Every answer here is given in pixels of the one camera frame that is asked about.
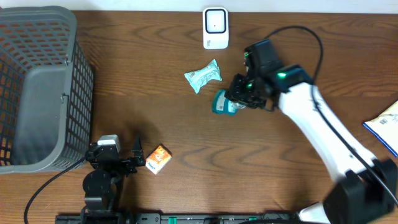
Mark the black mounting rail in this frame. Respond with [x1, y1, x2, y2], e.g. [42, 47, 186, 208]
[55, 213, 299, 224]

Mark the cream snack bag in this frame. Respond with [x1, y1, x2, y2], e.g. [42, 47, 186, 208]
[363, 102, 397, 157]

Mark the light green tissue pack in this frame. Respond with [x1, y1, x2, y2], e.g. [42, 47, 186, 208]
[184, 59, 222, 94]

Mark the teal mouthwash bottle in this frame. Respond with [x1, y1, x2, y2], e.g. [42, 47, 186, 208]
[211, 90, 246, 116]

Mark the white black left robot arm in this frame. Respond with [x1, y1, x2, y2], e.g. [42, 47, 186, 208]
[80, 134, 146, 224]

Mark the white barcode scanner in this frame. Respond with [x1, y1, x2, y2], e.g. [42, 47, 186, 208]
[202, 7, 229, 50]

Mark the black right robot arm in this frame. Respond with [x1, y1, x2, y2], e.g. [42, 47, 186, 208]
[226, 65, 397, 223]

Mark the grey plastic basket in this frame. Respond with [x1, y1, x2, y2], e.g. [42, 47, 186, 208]
[1, 6, 94, 174]

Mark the orange small box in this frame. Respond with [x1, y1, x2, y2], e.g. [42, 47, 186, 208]
[146, 144, 172, 175]

